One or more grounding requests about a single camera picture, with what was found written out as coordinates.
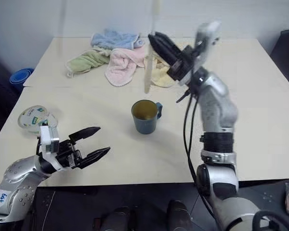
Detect black chair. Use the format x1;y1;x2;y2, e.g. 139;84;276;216
270;28;289;88

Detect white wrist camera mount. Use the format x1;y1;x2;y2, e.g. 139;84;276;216
194;21;223;73
37;125;61;169

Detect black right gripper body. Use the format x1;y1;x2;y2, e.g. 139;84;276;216
167;45;200;84

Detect cream toothbrush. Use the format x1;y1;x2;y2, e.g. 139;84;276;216
144;0;161;95

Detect blue mug with yellow inside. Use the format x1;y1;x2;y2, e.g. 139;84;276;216
131;99;163;135

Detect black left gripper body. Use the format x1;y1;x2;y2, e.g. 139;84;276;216
55;139;84;169

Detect light green towel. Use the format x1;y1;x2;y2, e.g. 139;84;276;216
66;49;111;78

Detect clear printed plastic container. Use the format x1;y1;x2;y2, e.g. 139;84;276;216
17;103;59;135

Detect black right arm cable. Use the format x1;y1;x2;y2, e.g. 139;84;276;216
175;89;223;231

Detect light blue towel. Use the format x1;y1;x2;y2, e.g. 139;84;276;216
90;28;145;51

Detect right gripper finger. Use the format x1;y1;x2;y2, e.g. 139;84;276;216
147;34;178;67
154;31;184;60

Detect pale yellow towel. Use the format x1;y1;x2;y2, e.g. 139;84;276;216
144;42;182;88

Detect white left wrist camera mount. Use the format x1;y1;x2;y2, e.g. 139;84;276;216
37;125;61;169

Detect pink towel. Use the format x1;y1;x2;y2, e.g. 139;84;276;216
104;45;146;87

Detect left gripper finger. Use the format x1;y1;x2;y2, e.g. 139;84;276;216
68;126;102;145
79;146;111;169

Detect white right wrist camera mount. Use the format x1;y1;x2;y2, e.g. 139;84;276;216
194;21;223;73

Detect dark rounded shape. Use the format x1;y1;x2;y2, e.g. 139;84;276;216
167;199;193;231
101;206;131;231

